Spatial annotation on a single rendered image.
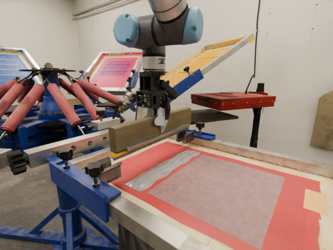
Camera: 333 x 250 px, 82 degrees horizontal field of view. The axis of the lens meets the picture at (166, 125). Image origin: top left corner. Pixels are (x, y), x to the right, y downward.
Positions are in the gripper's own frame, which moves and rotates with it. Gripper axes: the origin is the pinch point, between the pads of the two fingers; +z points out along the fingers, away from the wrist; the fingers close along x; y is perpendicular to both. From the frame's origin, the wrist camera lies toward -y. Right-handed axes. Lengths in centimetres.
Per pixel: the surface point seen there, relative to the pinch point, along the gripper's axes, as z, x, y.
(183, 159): 12.8, 6.8, -6.7
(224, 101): 0, -10, -88
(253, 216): 13.6, 36.1, 8.0
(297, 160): 10, 42, -26
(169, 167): 12.9, 6.3, 1.9
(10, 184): 109, -232, 6
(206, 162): 13.5, 14.5, -10.8
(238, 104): 3, -4, -100
